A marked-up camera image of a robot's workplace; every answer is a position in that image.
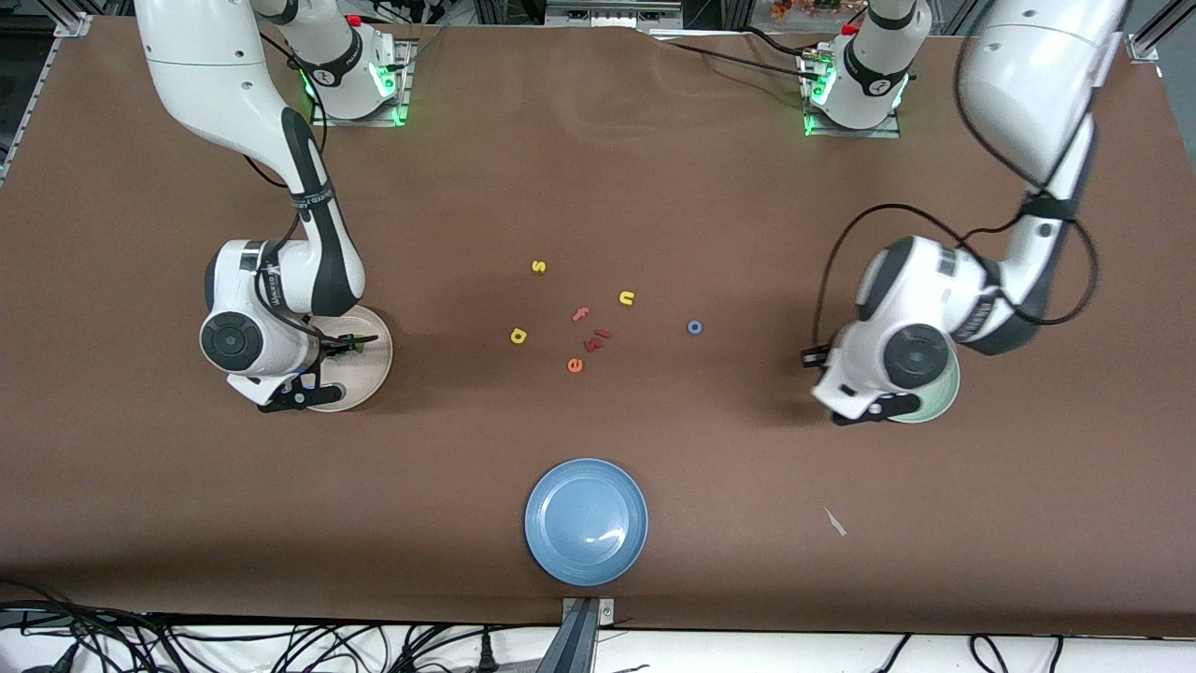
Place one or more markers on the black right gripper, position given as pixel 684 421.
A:
pixel 338 347

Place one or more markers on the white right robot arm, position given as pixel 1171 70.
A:
pixel 215 75

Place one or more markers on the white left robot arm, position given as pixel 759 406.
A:
pixel 1028 93

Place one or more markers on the light beige ceramic plate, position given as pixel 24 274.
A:
pixel 369 379

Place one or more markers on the brown paper table cover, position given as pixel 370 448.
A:
pixel 598 187

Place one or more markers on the blue ceramic plate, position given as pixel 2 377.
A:
pixel 586 522

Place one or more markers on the white paper scrap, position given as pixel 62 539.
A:
pixel 834 522

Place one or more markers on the orange dried flowers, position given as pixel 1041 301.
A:
pixel 794 9

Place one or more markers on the pale green ceramic plate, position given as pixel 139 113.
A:
pixel 939 404

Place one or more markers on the aluminium corner profile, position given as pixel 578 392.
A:
pixel 1145 47

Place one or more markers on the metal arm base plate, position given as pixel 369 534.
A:
pixel 892 131
pixel 397 107

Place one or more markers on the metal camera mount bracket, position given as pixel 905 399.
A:
pixel 581 645

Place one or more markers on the aluminium frame equipment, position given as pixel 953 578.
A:
pixel 607 11

